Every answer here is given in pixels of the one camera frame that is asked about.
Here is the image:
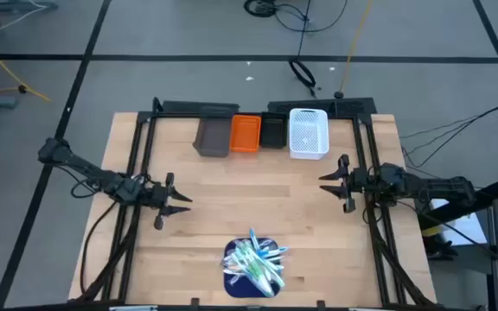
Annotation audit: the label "black coiled floor cable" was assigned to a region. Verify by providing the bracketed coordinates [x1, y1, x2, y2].
[243, 0, 348, 34]

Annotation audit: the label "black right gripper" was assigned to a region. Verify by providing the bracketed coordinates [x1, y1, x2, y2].
[318, 154, 369, 214]

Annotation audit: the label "thin black floor cables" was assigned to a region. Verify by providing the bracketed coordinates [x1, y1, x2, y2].
[399, 105, 498, 169]

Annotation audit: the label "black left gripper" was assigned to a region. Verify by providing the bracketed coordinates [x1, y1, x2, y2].
[150, 172, 194, 231]

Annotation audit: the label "grey plastic bin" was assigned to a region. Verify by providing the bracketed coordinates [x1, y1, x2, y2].
[192, 115, 235, 158]

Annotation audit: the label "yellow hanging cable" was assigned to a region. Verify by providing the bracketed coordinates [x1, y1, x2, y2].
[338, 0, 375, 94]

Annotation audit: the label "orange plastic bin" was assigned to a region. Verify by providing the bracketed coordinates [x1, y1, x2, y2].
[229, 113, 263, 154]

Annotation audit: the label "black diagonal beam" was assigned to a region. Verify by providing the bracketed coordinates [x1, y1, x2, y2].
[417, 176, 498, 228]

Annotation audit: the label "black aluminium table frame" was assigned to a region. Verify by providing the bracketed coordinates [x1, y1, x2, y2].
[101, 110, 438, 310]

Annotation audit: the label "white floor cable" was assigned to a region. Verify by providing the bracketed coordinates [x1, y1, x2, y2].
[0, 0, 49, 55]

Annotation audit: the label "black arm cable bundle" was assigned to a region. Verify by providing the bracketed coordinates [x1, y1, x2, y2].
[78, 200, 140, 303]
[363, 202, 434, 308]

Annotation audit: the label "black hanging cable with loop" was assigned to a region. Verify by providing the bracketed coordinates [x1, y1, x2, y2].
[289, 0, 319, 98]

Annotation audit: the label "narrow black mount plate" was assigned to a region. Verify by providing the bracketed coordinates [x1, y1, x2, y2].
[152, 97, 241, 117]

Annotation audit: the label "navy blue mat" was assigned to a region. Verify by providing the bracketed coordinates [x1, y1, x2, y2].
[222, 236, 283, 300]

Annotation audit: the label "white perforated plastic basket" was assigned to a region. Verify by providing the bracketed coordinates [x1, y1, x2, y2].
[288, 107, 331, 162]

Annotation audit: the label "white paper sheet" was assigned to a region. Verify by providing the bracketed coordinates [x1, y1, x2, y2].
[428, 194, 490, 247]

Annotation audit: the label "wide black perforated plate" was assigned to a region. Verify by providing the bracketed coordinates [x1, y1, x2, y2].
[267, 97, 378, 119]

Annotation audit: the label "black slotted plastic basket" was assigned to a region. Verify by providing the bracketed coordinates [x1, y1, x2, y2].
[259, 111, 290, 150]

